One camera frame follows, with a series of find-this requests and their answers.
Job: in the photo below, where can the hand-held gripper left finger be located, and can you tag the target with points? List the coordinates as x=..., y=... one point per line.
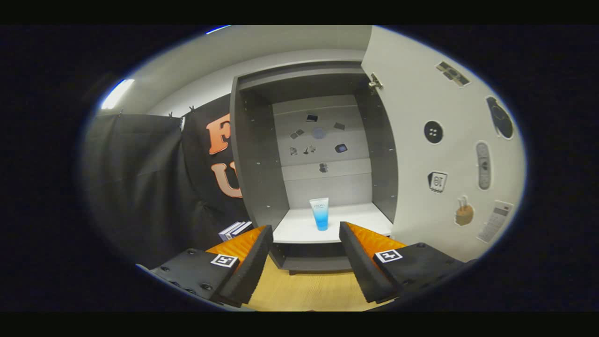
x=248, y=267

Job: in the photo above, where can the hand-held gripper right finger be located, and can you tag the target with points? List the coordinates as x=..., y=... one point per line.
x=362, y=262

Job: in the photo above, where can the blue white tube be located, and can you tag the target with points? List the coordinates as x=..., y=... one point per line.
x=321, y=217

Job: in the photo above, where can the white cabinet door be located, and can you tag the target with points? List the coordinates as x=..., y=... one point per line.
x=407, y=140

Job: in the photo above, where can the white cabinet shelf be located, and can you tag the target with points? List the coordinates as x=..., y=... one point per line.
x=299, y=227

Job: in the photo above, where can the dark grey cabinet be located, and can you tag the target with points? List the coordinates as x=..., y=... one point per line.
x=257, y=164

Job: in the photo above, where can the black backdrop cloth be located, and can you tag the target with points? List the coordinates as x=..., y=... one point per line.
x=140, y=187

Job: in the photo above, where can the metal door hinge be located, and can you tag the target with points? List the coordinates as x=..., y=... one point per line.
x=374, y=83

